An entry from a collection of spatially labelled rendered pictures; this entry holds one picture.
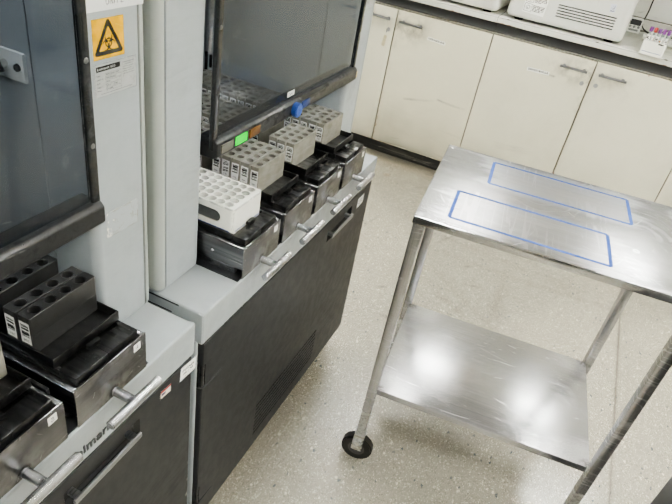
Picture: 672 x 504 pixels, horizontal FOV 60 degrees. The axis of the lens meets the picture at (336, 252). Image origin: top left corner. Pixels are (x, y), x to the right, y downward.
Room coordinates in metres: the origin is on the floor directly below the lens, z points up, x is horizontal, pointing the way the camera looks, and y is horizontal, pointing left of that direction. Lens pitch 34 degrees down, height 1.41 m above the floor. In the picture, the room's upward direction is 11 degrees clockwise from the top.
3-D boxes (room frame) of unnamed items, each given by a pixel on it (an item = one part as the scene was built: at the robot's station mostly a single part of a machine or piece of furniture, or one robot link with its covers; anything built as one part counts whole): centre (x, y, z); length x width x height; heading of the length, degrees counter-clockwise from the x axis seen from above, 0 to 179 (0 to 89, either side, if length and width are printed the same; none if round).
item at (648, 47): (2.98, -1.29, 0.93); 0.30 x 0.10 x 0.06; 155
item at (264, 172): (1.10, 0.17, 0.85); 0.12 x 0.02 x 0.06; 162
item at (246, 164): (1.11, 0.20, 0.85); 0.12 x 0.02 x 0.06; 161
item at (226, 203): (0.99, 0.32, 0.83); 0.30 x 0.10 x 0.06; 71
